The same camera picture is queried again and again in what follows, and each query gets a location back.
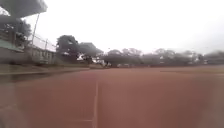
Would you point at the grandstand with grey roof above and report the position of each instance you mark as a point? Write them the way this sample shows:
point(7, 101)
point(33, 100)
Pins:
point(13, 6)

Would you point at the red running track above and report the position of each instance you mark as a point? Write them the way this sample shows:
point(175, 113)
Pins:
point(150, 100)

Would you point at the large dark tree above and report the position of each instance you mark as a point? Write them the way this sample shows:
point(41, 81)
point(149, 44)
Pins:
point(68, 45)

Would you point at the row of trees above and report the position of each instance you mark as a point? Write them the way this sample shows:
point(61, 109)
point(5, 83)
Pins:
point(160, 58)

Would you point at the tree behind grandstand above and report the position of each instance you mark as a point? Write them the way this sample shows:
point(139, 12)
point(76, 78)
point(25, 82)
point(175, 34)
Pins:
point(16, 28)

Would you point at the grass strip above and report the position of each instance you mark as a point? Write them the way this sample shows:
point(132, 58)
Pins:
point(33, 69)

